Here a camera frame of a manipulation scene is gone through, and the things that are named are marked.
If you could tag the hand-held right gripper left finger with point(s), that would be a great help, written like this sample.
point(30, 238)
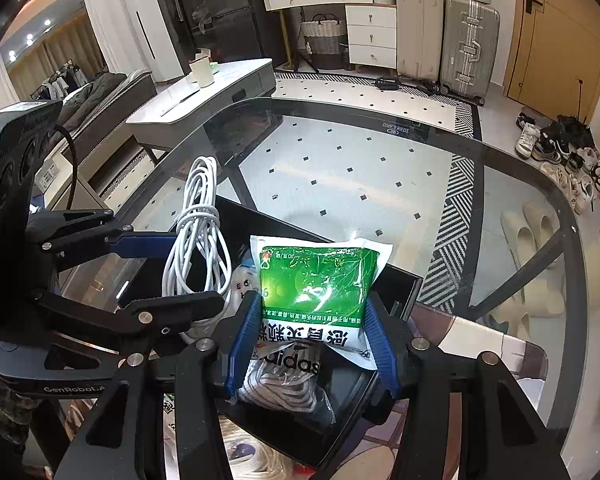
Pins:
point(237, 360)

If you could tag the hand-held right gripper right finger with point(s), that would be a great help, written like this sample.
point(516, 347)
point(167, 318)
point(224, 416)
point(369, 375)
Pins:
point(387, 360)

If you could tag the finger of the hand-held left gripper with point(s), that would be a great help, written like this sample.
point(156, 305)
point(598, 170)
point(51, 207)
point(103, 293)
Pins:
point(170, 310)
point(140, 244)

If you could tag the white bag black logo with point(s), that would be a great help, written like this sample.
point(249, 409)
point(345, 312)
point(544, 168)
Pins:
point(285, 390)

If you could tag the black cardboard box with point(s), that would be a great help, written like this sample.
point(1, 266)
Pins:
point(405, 295)

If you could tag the person's left forearm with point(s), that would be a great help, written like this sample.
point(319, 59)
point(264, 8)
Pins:
point(2, 410)

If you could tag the printed table mat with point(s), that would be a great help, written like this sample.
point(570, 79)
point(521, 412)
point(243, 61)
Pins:
point(480, 335)

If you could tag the clothes rack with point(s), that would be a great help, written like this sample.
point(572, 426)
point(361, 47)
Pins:
point(65, 80)

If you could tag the dark jacket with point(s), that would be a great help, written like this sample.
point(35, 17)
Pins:
point(95, 97)

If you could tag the tan curtain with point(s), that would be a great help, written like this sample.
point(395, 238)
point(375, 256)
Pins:
point(45, 60)

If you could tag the red packet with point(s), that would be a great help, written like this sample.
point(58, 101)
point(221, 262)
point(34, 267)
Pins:
point(310, 474)

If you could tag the grey sofa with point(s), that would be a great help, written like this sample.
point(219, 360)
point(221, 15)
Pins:
point(125, 90)

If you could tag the beige slipper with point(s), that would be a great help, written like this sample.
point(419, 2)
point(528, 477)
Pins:
point(517, 245)
point(530, 307)
point(540, 230)

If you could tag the white cup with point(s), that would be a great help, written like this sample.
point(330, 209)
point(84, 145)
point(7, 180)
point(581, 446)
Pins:
point(201, 72)

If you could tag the white coffee table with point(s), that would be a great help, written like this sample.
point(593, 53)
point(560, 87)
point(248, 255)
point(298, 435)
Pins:
point(220, 77)

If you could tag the white tall cabinet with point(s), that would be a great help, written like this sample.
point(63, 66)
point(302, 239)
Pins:
point(120, 25)

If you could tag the dark glass cabinet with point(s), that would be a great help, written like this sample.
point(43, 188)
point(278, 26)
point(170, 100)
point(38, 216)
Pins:
point(175, 10)

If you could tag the grey refrigerator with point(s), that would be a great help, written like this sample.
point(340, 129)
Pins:
point(240, 10)

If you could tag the pile of shoes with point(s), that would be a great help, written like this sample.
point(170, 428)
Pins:
point(530, 140)

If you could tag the woven laundry basket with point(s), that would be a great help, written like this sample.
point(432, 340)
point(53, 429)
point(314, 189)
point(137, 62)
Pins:
point(322, 40)

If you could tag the black umbrella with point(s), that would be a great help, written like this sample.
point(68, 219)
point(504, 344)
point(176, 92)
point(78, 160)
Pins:
point(575, 132)

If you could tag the white dressing table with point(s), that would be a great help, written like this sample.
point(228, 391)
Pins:
point(370, 35)

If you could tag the silver suitcase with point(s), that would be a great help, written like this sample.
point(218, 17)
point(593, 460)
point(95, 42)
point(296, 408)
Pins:
point(470, 45)

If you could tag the beige suitcase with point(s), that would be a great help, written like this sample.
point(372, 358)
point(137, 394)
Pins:
point(420, 30)

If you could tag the wooden door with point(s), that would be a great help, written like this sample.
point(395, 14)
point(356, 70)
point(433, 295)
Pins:
point(560, 35)

